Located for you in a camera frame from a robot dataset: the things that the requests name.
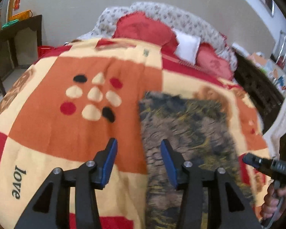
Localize dark floral patterned shirt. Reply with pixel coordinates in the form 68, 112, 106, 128
139, 92, 255, 228

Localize person's right hand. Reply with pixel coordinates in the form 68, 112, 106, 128
260, 183, 286, 220

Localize white ornate upholstered chair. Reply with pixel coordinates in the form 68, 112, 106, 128
263, 98, 286, 159

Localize carved dark wooden cabinet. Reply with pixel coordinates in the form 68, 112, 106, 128
234, 53, 284, 133

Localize orange red patchwork blanket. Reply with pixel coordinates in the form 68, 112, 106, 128
0, 38, 269, 228

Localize right red heart pillow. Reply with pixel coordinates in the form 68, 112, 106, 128
196, 43, 234, 81

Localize red heart pillow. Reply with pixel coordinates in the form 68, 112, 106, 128
113, 11, 179, 53
196, 43, 234, 81

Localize white square pillow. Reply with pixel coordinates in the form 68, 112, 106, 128
173, 29, 201, 66

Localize floral padded headboard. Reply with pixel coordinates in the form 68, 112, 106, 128
86, 2, 237, 72

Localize left red heart pillow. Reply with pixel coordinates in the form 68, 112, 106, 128
113, 11, 179, 53

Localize dark wooden side table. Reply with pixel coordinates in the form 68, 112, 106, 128
0, 15, 43, 96

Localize green bundle on table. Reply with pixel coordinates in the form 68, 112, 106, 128
2, 19, 19, 29

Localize orange basket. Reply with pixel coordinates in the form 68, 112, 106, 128
9, 10, 33, 21

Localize red paper wall decoration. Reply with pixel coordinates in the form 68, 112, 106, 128
13, 0, 20, 10

